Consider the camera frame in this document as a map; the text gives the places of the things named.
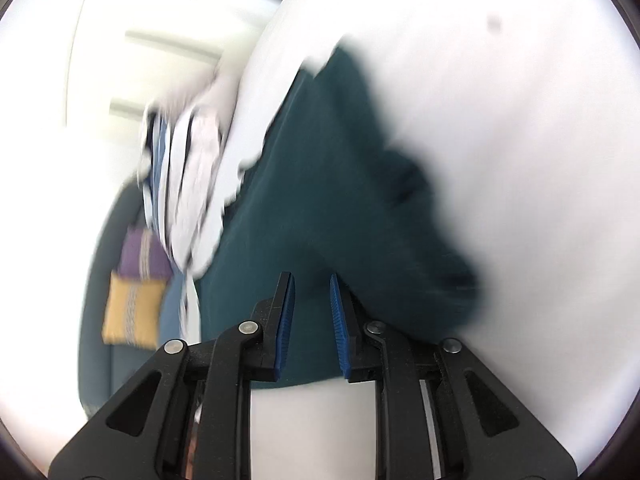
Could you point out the yellow patterned pillow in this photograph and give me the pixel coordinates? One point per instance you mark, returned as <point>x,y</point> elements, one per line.
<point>132,310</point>

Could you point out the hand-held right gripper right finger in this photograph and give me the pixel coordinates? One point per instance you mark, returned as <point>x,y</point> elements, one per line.
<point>340,330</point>

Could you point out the white bed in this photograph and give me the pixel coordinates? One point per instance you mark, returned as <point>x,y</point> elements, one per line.
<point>525,160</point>

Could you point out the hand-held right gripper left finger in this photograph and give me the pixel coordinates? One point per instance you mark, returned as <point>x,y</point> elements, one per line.
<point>286,325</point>

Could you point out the grey green headboard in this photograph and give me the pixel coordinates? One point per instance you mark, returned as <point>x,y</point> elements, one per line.
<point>95,270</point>

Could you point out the white wardrobe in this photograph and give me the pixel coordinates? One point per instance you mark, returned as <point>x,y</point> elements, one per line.
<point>150,35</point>

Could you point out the dark green sweater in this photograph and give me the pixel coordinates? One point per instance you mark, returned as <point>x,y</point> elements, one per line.
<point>320,190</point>

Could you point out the purple patterned pillow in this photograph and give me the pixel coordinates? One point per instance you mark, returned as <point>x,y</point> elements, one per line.
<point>142,255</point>

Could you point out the folded white blue duvet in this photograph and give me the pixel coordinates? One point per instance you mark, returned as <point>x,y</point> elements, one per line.
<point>192,170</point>

